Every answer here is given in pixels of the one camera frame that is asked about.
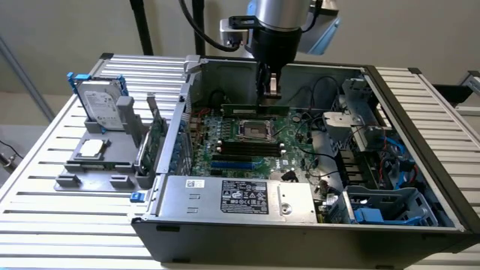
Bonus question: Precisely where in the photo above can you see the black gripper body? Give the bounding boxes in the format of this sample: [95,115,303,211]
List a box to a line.
[250,25,303,68]

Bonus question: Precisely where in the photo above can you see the green RAM stick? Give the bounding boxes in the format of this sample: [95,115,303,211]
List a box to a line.
[221,103,291,117]

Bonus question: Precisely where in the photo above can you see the black RAM slot bank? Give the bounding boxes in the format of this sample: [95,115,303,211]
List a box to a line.
[217,138,285,158]

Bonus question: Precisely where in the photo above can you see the blue expansion slot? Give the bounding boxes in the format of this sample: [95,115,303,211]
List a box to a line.
[211,161,254,171]

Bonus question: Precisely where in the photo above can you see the black stand pole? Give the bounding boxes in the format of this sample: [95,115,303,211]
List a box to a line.
[129,0,155,56]
[191,0,209,56]

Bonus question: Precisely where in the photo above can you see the green Dell motherboard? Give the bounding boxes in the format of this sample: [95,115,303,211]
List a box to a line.
[186,109,325,181]

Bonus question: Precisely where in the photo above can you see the grey metal drive cage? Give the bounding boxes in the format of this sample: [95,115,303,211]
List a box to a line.
[322,78,395,153]

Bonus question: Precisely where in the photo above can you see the green graphics card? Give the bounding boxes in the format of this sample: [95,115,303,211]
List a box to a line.
[134,92,170,176]

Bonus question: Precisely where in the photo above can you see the hard disk in blue carrier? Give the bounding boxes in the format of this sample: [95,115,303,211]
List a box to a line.
[66,71,131,133]

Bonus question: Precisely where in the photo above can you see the silver power supply unit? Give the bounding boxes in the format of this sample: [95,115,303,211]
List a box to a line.
[157,175,321,224]

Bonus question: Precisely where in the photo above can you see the grey parts rack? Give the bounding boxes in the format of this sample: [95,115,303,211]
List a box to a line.
[54,95,161,194]

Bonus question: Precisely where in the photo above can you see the silver CPU chip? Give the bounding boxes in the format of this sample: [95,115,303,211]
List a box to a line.
[81,139,105,157]

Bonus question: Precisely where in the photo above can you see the blue plastic disk bay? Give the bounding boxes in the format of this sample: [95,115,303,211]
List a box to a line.
[342,184,441,226]

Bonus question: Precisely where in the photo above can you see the black open PC case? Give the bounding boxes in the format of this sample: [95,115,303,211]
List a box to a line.
[129,54,480,263]

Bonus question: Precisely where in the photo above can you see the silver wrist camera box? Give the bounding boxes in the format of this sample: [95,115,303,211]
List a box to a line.
[219,16,261,48]

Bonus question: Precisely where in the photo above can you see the black looped wire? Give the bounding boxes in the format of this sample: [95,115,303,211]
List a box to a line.
[311,75,342,114]

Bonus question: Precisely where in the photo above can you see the CPU socket with metal frame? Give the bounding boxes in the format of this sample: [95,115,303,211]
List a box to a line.
[234,119,278,142]

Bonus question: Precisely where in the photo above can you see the black camera cable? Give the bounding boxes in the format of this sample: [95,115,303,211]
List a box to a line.
[178,0,243,52]

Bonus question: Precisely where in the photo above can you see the blue data wire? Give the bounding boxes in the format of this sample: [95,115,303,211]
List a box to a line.
[378,134,419,187]

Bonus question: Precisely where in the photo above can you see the aluminium frame rail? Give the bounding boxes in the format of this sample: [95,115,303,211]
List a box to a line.
[431,70,480,115]

